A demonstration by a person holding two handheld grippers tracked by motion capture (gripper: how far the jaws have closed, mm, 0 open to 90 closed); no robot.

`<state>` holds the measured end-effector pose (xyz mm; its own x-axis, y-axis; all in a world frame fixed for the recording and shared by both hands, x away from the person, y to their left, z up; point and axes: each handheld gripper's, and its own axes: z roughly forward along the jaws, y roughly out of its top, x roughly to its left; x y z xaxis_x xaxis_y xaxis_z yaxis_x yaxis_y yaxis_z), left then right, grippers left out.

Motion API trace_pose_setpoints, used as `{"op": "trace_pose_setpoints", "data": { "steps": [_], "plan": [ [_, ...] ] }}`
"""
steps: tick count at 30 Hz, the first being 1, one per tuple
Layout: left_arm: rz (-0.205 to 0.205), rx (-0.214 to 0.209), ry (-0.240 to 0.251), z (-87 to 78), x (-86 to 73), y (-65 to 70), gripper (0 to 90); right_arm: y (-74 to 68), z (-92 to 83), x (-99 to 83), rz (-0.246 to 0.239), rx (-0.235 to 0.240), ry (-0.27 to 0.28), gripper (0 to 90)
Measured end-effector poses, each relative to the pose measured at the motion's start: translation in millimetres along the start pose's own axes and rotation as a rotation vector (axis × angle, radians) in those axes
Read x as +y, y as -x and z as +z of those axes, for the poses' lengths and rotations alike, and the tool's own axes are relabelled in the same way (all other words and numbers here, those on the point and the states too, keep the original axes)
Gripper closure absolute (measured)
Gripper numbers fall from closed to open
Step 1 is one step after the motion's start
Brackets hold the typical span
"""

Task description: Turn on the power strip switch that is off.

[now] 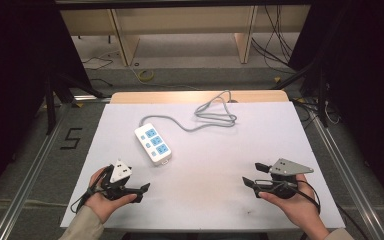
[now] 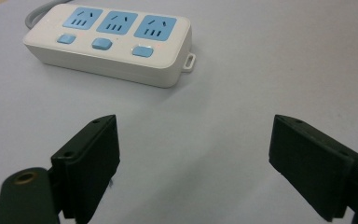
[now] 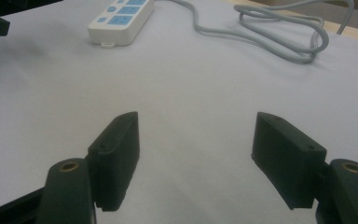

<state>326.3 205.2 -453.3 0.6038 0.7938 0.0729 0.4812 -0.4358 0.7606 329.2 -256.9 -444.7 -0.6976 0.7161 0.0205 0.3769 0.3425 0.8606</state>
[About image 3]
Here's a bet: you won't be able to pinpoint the white power strip blue sockets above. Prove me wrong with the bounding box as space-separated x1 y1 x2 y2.
87 0 156 49

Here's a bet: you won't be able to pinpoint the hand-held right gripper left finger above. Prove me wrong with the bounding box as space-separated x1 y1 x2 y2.
87 111 141 213

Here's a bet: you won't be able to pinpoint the grey power cable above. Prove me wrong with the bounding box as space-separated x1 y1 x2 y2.
154 0 355 65

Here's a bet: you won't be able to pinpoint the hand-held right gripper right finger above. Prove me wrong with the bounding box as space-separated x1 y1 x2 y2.
250 111 328 211

